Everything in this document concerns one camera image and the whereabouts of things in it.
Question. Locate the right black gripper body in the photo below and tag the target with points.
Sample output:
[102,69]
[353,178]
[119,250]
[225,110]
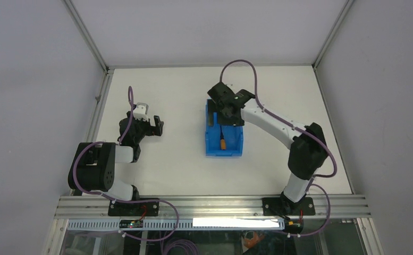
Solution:
[224,119]

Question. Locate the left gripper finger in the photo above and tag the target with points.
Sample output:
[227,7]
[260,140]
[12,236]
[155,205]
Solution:
[157,129]
[157,120]

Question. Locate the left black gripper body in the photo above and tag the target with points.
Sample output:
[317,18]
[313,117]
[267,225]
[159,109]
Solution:
[143,128]

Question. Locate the orange black screwdriver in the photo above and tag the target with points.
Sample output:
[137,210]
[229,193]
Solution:
[222,139]

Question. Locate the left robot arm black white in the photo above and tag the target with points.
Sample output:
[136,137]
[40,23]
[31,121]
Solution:
[93,167]

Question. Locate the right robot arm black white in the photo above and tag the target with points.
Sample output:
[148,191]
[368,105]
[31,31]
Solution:
[306,144]

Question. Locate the blue plastic bin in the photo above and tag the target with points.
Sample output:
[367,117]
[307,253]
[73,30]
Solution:
[233,137]

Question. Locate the orange object below table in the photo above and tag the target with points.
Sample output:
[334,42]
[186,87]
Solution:
[251,238]

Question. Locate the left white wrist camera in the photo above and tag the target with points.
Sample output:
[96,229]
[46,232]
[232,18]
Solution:
[140,111]

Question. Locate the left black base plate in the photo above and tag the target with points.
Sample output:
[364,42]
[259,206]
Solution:
[146,208]

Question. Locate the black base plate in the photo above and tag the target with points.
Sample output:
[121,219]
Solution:
[146,208]
[275,206]

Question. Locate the slotted grey cable duct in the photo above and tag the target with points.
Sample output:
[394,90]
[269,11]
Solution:
[195,224]

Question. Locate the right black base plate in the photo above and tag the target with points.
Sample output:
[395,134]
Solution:
[275,206]

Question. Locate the aluminium front rail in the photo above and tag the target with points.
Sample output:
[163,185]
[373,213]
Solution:
[338,206]

